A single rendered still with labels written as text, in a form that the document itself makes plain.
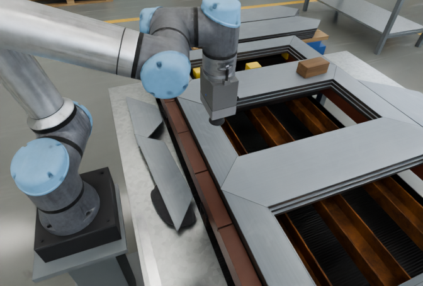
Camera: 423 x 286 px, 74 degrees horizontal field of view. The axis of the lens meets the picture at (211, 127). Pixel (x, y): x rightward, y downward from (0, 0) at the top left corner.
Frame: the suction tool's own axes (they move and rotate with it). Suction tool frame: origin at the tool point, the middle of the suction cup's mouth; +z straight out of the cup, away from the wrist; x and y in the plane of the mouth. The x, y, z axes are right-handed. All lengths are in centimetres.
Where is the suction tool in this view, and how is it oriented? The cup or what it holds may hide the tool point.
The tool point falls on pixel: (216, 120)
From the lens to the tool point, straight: 74.9
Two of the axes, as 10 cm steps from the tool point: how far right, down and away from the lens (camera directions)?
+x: -9.3, 2.5, -2.7
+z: -0.2, 7.0, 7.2
